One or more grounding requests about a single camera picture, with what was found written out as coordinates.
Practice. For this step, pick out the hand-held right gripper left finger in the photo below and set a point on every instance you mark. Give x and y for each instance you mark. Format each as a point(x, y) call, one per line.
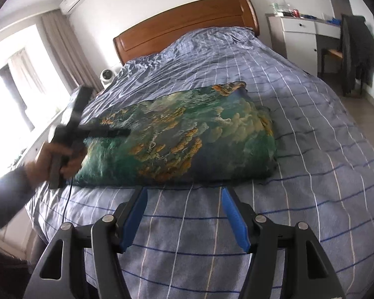
point(134, 221)

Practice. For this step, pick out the bright window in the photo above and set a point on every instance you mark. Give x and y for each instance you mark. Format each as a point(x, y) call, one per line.
point(18, 78)

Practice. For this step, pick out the person's left hand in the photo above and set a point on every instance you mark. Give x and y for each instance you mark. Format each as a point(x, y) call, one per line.
point(39, 165)

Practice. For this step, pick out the wooden bed headboard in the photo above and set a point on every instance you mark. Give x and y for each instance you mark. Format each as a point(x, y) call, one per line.
point(187, 21)

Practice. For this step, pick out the blue items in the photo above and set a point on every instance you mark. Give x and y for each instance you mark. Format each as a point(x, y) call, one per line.
point(334, 21)

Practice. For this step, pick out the white drawer cabinet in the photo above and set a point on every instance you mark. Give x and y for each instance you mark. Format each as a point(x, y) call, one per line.
point(40, 137)

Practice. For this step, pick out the red can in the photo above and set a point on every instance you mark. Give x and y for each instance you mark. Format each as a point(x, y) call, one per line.
point(296, 12)

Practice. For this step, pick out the bed with blue plaid duvet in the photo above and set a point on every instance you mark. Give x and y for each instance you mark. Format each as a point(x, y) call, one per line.
point(299, 130)

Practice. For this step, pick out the green landscape print jacket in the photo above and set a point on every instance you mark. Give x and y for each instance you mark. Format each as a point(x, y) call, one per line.
point(190, 130)

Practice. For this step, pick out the person's left forearm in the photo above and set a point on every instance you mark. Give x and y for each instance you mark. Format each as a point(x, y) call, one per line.
point(6, 199)

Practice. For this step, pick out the clear plastic bottles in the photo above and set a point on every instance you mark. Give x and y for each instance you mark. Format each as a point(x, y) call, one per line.
point(280, 8)

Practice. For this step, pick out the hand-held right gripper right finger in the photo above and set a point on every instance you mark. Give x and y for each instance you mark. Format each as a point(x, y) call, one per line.
point(237, 221)

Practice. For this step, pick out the beige curtain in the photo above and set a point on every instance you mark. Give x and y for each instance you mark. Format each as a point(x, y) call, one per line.
point(65, 46)

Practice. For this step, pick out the white round fan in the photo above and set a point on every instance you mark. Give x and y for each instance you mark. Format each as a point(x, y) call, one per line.
point(107, 77)

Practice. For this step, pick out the person's dark pants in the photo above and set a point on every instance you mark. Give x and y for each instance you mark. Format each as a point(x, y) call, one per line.
point(12, 271)

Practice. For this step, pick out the dark jacket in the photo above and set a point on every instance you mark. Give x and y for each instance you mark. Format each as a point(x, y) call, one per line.
point(358, 46)

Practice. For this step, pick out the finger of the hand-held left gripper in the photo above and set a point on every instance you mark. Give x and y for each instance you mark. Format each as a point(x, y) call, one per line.
point(109, 132)

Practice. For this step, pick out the white desk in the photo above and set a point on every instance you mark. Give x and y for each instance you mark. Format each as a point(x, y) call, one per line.
point(299, 43)

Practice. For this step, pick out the wooden chair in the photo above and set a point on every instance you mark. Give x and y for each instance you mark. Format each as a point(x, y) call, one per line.
point(333, 53)

